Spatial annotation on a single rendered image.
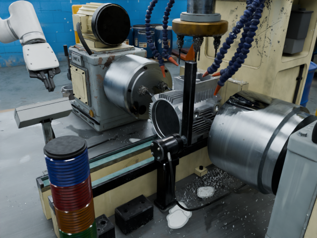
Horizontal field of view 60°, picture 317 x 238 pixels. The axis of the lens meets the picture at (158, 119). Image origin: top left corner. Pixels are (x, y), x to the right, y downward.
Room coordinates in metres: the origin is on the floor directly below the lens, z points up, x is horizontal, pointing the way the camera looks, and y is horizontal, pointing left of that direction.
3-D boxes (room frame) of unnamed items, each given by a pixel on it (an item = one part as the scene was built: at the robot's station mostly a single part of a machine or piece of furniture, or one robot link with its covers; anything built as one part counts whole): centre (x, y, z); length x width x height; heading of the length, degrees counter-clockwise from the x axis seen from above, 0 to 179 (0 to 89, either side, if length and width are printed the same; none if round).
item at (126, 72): (1.19, 0.12, 1.04); 0.37 x 0.25 x 0.25; 39
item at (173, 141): (0.76, -0.19, 0.92); 0.45 x 0.13 x 0.24; 129
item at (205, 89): (0.94, -0.13, 1.11); 0.12 x 0.11 x 0.07; 129
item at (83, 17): (1.39, 0.33, 1.16); 0.33 x 0.26 x 0.42; 39
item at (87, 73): (1.38, 0.28, 0.99); 0.35 x 0.31 x 0.37; 39
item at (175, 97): (0.91, -0.10, 1.01); 0.20 x 0.19 x 0.19; 129
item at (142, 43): (6.12, 0.33, 0.37); 1.20 x 0.80 x 0.74; 117
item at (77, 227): (0.34, 0.13, 1.10); 0.06 x 0.06 x 0.04
